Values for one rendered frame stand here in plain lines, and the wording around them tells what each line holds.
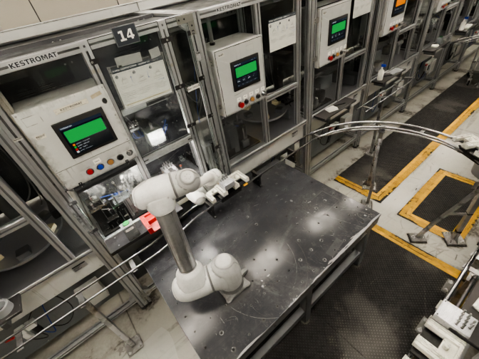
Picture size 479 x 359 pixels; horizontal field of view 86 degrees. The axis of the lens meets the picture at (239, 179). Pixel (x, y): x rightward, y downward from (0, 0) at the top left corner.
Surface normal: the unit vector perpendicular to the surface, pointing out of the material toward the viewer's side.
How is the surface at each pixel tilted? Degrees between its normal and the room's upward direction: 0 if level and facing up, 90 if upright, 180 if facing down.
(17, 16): 90
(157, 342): 0
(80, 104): 90
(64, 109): 90
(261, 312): 0
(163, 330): 0
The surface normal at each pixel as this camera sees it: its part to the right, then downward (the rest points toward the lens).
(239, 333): -0.14, -0.76
